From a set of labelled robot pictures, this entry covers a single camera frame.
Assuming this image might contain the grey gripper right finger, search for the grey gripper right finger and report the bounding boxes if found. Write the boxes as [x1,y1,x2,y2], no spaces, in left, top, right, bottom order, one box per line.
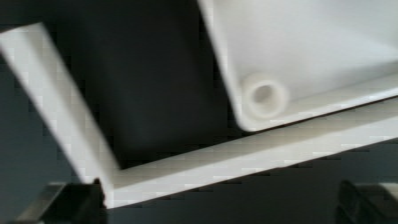
[335,180,398,224]

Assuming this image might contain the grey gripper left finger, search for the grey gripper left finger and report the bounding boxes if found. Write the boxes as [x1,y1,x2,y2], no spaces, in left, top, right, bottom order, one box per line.
[11,180,107,224]

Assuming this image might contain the white desk top tray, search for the white desk top tray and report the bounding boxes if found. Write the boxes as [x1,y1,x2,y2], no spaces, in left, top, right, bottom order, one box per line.
[198,0,398,132]

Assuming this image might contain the white front fence bar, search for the white front fence bar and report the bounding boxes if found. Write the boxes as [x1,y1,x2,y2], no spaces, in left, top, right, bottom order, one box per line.
[107,97,398,208]

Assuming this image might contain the white left fence block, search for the white left fence block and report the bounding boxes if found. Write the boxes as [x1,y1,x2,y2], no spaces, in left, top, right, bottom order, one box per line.
[0,22,121,184]

